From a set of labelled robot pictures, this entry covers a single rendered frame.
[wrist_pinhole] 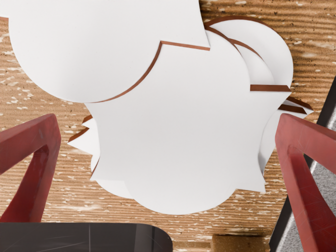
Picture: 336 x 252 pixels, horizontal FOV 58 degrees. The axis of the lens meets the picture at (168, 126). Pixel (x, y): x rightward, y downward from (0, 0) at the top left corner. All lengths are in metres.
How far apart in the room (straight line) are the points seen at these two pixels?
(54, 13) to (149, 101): 0.07
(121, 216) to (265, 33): 0.24
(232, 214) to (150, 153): 0.17
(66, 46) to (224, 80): 0.09
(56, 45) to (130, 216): 0.23
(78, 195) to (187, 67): 0.21
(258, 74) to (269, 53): 0.02
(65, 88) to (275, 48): 0.12
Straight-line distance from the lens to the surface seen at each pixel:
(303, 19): 0.24
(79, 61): 0.16
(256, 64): 0.19
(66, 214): 0.36
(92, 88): 0.16
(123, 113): 0.19
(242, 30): 0.19
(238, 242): 0.38
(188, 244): 0.40
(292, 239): 0.45
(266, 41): 0.19
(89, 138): 0.27
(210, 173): 0.22
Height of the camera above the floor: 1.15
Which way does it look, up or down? 55 degrees down
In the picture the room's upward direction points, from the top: 179 degrees counter-clockwise
